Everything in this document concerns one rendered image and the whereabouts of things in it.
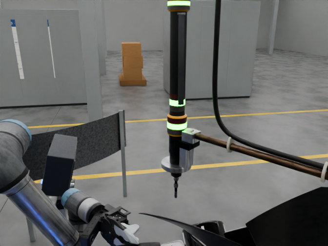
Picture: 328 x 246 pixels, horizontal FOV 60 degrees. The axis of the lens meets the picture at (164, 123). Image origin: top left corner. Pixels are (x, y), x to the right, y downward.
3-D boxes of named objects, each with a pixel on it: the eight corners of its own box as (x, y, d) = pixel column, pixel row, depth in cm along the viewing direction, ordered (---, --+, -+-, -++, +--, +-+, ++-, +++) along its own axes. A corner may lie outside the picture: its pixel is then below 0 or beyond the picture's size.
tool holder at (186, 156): (204, 168, 66) (206, 128, 62) (185, 180, 61) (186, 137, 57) (174, 156, 71) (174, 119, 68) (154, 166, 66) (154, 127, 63)
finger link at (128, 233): (150, 227, 82) (128, 215, 88) (135, 236, 78) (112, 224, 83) (150, 236, 83) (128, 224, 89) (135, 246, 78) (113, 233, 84)
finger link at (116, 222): (127, 223, 82) (107, 212, 87) (123, 225, 80) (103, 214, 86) (127, 237, 83) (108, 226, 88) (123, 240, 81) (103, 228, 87)
